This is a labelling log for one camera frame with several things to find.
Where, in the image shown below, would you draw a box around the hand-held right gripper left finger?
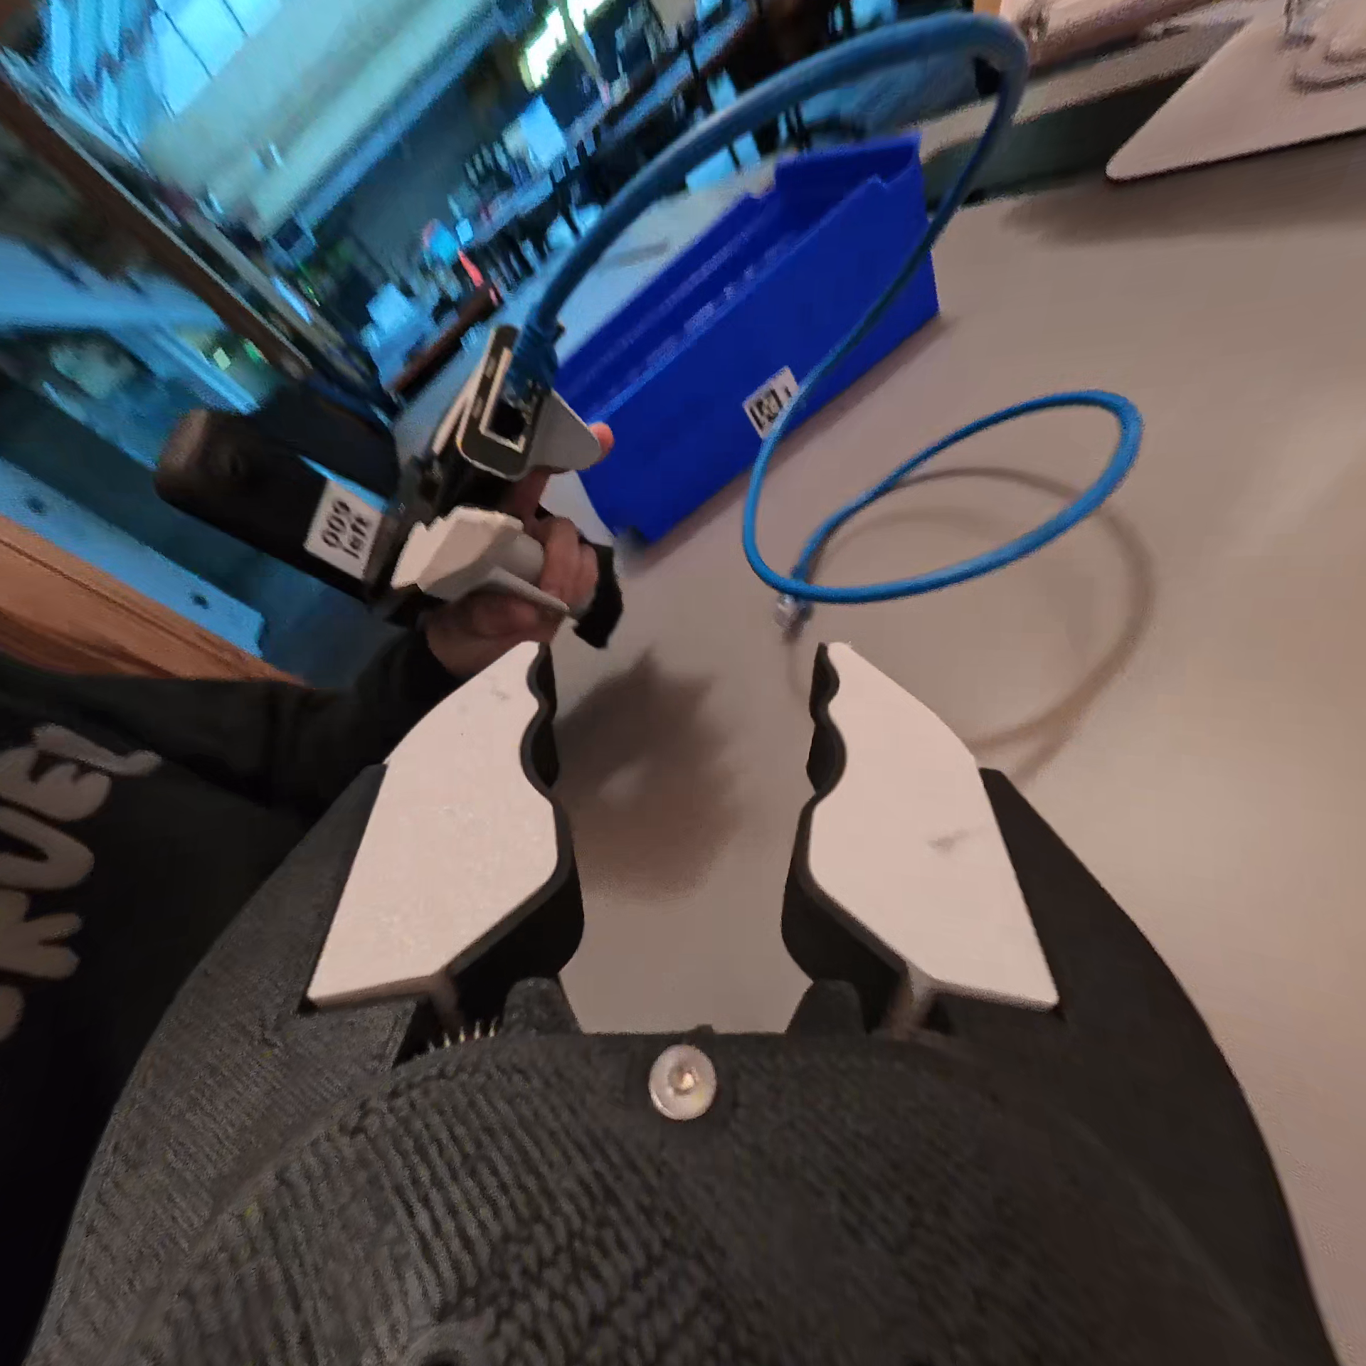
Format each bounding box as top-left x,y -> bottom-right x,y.
306,640 -> 586,1026

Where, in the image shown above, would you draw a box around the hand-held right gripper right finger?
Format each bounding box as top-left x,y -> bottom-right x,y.
781,640 -> 1061,1033

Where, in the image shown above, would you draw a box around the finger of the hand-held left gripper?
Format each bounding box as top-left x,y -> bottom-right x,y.
538,388 -> 606,471
391,508 -> 535,599

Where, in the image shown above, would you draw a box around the black network adapter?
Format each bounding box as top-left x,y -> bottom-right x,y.
431,324 -> 559,478

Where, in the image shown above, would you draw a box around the blue plastic bin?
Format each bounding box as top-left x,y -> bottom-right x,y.
552,132 -> 943,546

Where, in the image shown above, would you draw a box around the blue network cable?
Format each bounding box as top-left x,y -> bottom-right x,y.
515,12 -> 1145,633

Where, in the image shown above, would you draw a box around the person's left forearm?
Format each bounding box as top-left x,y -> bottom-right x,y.
202,629 -> 476,824

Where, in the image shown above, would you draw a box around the grey desk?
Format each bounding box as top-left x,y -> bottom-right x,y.
394,21 -> 1366,1366

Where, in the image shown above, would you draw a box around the person's left hand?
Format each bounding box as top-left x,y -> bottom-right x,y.
421,422 -> 617,680

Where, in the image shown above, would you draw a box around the black printed sweatshirt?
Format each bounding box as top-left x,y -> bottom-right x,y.
0,650 -> 391,1366

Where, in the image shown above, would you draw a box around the white rounded board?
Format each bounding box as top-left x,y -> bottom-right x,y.
1104,0 -> 1366,185

